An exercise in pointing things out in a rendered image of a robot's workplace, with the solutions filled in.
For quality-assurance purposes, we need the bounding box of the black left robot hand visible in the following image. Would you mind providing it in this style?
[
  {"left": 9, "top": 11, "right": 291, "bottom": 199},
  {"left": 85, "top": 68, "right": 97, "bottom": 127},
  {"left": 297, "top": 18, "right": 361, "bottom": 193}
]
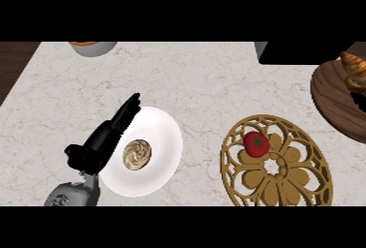
[{"left": 65, "top": 92, "right": 143, "bottom": 176}]

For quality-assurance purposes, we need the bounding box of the golden openwork round placemat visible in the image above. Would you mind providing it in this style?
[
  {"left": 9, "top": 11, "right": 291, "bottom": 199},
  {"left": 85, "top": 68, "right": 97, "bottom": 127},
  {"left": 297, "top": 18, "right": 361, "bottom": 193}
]
[{"left": 218, "top": 113, "right": 335, "bottom": 207}]

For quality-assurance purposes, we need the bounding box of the golden brown croissant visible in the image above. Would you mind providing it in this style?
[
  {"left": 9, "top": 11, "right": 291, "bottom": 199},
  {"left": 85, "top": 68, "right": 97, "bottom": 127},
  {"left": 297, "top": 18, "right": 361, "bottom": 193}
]
[{"left": 339, "top": 50, "right": 366, "bottom": 95}]

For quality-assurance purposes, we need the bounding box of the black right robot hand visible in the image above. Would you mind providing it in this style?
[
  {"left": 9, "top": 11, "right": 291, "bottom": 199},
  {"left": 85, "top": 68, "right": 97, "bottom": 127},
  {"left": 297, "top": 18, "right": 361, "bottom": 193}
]
[{"left": 348, "top": 91, "right": 366, "bottom": 114}]

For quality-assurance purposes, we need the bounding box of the cream swirl cupcake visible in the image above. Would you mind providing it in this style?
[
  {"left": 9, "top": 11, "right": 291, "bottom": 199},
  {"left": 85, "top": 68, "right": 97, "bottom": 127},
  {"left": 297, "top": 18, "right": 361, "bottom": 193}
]
[{"left": 121, "top": 139, "right": 155, "bottom": 171}]

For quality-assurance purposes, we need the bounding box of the orange food in grey bowl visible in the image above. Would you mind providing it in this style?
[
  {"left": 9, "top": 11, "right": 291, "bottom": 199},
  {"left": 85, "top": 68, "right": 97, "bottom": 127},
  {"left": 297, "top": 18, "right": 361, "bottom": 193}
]
[{"left": 68, "top": 41, "right": 100, "bottom": 47}]

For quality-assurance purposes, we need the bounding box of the red tomato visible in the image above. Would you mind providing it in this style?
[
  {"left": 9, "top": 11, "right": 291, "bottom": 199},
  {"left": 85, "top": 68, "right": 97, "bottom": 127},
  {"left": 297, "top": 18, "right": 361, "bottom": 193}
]
[{"left": 242, "top": 131, "right": 271, "bottom": 159}]

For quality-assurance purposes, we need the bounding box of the black box appliance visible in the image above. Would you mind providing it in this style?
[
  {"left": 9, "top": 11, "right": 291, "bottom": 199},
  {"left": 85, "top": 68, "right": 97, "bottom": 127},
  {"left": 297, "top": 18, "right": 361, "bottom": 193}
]
[{"left": 257, "top": 41, "right": 357, "bottom": 66}]

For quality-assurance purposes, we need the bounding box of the white round plate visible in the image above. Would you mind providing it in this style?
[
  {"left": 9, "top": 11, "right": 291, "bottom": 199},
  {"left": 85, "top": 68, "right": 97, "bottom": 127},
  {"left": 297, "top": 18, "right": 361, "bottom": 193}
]
[{"left": 97, "top": 106, "right": 184, "bottom": 199}]

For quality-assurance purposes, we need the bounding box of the grey appliance side panel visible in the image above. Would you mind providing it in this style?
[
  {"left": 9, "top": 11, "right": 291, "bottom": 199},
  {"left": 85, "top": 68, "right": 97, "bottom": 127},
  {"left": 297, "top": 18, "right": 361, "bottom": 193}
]
[{"left": 252, "top": 41, "right": 268, "bottom": 63}]

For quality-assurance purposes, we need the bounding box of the grey bowl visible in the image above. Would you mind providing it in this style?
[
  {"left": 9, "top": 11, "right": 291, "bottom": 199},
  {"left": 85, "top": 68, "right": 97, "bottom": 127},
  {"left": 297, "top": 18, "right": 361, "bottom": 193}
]
[{"left": 68, "top": 41, "right": 118, "bottom": 58}]

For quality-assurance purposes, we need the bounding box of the brown wooden round bowl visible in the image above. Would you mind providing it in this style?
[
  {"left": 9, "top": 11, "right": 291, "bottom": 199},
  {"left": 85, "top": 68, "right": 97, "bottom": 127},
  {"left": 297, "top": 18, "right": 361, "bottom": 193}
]
[{"left": 310, "top": 59, "right": 366, "bottom": 145}]

